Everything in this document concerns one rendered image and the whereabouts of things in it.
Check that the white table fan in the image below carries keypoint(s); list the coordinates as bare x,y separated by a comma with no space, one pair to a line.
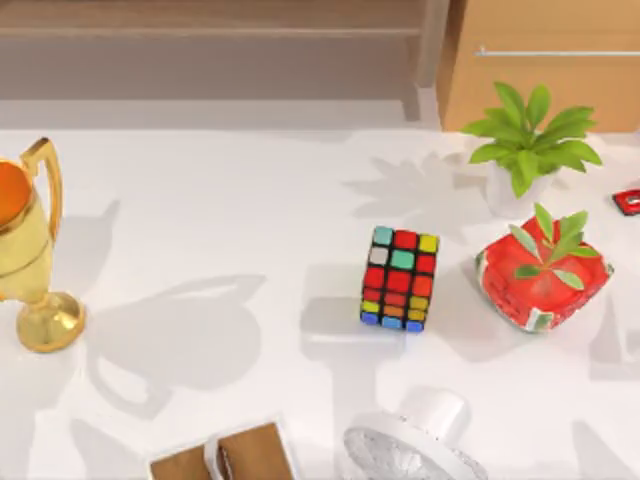
425,440

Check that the open wooden shelf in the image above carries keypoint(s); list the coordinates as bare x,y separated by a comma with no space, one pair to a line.
215,50

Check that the gold trophy cup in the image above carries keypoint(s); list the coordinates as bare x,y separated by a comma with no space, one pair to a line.
30,235

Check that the plant in red pot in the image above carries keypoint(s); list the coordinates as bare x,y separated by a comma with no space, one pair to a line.
540,285

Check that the wooden cupboard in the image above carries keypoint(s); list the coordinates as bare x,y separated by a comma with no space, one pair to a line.
540,75

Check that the small red and black object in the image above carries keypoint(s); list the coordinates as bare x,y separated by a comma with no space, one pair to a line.
629,201

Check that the brown and white sandal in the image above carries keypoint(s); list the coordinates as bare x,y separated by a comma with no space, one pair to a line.
235,455

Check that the multicoloured puzzle cube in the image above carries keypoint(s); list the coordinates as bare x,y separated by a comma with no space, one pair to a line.
397,280

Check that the green plant in white pot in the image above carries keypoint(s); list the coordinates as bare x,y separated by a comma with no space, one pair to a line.
525,145

